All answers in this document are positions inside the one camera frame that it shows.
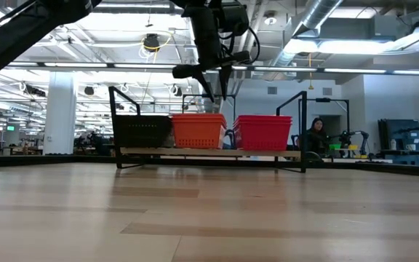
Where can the bright ceiling light panel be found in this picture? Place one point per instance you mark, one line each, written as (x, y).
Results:
(358, 46)

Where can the blue-grey cabinet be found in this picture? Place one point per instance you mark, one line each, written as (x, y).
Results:
(402, 132)

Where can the black ceiling spotlight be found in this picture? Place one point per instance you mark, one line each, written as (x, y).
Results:
(177, 91)
(35, 91)
(89, 90)

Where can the black plastic slotted basket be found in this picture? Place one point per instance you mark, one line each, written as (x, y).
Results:
(142, 116)
(142, 121)
(142, 138)

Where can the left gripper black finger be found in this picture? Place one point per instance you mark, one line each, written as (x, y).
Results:
(191, 71)
(226, 72)

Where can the black aluminium table frame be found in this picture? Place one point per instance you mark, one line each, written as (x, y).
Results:
(49, 159)

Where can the small green object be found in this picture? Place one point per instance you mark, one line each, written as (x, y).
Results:
(335, 147)

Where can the round white ceiling sensor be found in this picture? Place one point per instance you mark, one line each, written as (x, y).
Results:
(270, 20)

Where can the black background robot arm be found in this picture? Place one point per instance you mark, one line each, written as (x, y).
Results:
(346, 138)

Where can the smooth silver duct pipe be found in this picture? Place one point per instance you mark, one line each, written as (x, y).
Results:
(320, 11)

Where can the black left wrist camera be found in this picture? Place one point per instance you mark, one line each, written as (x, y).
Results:
(235, 18)

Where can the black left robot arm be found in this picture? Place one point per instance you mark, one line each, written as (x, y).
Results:
(20, 36)

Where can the grey wall vent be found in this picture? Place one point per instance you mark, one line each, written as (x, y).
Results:
(327, 91)
(272, 90)

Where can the person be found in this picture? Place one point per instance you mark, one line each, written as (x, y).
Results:
(316, 140)

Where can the long ceiling light bar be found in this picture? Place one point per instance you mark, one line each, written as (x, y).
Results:
(86, 65)

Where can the small yellow object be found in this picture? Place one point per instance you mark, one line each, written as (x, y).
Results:
(353, 147)

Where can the green exit sign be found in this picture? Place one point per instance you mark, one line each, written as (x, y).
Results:
(10, 128)

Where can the white cup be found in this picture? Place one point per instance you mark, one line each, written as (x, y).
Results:
(410, 147)

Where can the black metal background frame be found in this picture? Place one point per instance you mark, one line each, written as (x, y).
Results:
(322, 99)

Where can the small white bottle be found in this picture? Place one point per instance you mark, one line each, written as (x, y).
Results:
(393, 145)

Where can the white square pillar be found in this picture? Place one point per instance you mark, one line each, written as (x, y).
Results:
(60, 109)

